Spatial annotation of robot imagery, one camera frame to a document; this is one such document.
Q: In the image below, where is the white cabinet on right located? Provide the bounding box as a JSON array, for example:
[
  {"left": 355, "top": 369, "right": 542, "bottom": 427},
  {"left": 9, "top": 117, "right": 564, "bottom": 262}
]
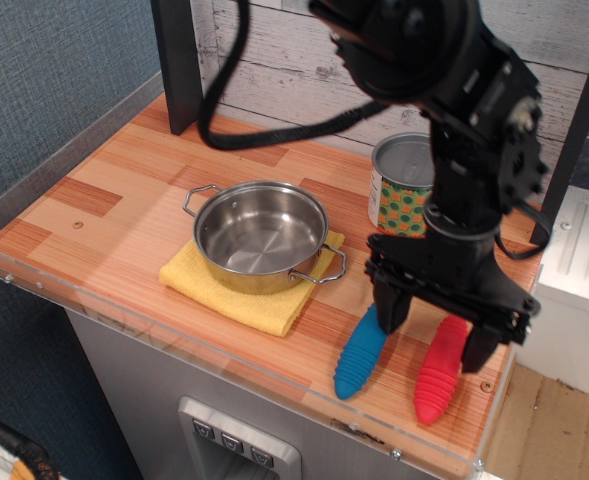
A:
[{"left": 516, "top": 186, "right": 589, "bottom": 393}]

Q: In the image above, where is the red handled metal spoon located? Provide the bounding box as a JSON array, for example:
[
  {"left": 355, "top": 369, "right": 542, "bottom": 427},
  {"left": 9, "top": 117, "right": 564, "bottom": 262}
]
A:
[{"left": 413, "top": 315, "right": 468, "bottom": 425}]

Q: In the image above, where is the stainless steel pot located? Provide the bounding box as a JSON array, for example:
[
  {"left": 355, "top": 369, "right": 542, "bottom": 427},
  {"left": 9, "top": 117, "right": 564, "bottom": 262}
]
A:
[{"left": 182, "top": 180, "right": 347, "bottom": 295}]

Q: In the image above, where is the clear acrylic guard rail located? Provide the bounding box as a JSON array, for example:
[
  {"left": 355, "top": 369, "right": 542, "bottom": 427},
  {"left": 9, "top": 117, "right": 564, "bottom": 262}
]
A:
[{"left": 0, "top": 71, "right": 545, "bottom": 480}]

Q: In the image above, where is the silver dispenser button panel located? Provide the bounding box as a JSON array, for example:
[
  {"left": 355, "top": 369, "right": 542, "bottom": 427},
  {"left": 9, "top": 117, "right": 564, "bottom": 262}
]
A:
[{"left": 178, "top": 396, "right": 303, "bottom": 479}]

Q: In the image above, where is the yellow cloth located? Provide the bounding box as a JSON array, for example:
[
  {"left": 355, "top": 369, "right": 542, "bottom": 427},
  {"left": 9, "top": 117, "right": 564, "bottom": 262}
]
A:
[{"left": 159, "top": 231, "right": 347, "bottom": 337}]

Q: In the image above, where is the blue handled metal fork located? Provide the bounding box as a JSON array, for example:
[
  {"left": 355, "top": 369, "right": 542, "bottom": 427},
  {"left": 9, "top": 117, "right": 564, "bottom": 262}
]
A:
[{"left": 333, "top": 304, "right": 388, "bottom": 400}]

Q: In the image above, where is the dark left vertical post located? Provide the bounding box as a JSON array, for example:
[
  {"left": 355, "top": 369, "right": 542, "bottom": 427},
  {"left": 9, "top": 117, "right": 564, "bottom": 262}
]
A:
[{"left": 150, "top": 0, "right": 204, "bottom": 135}]

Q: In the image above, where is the grey toy fridge cabinet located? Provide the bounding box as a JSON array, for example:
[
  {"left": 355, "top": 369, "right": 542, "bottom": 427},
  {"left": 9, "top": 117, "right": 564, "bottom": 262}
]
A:
[{"left": 68, "top": 312, "right": 431, "bottom": 479}]

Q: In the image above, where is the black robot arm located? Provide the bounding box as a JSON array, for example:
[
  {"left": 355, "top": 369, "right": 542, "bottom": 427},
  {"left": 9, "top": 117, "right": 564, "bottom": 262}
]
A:
[{"left": 309, "top": 1, "right": 551, "bottom": 373}]

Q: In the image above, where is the black braided cable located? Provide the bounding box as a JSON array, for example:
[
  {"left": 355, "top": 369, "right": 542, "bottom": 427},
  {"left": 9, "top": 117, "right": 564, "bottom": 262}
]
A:
[{"left": 196, "top": 0, "right": 390, "bottom": 152}]

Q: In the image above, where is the orange object bottom left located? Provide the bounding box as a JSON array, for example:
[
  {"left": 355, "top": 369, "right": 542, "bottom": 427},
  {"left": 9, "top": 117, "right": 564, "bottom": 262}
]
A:
[{"left": 9, "top": 460, "right": 38, "bottom": 480}]

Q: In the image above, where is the dark vertical post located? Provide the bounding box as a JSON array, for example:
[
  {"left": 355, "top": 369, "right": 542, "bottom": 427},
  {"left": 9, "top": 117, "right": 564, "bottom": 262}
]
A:
[
  {"left": 541, "top": 73, "right": 589, "bottom": 222},
  {"left": 150, "top": 0, "right": 204, "bottom": 135}
]

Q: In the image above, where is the dark right vertical post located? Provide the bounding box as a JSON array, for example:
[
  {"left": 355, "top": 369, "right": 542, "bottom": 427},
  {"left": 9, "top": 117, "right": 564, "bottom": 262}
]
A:
[{"left": 541, "top": 73, "right": 589, "bottom": 222}]

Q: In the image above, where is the green orange patterned can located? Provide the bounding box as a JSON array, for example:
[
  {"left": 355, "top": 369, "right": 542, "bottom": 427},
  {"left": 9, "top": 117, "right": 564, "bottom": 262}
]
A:
[{"left": 368, "top": 133, "right": 434, "bottom": 238}]

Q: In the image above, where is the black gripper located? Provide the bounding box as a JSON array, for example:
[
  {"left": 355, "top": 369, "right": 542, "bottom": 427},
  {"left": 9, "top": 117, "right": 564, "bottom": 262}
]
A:
[{"left": 366, "top": 204, "right": 540, "bottom": 373}]

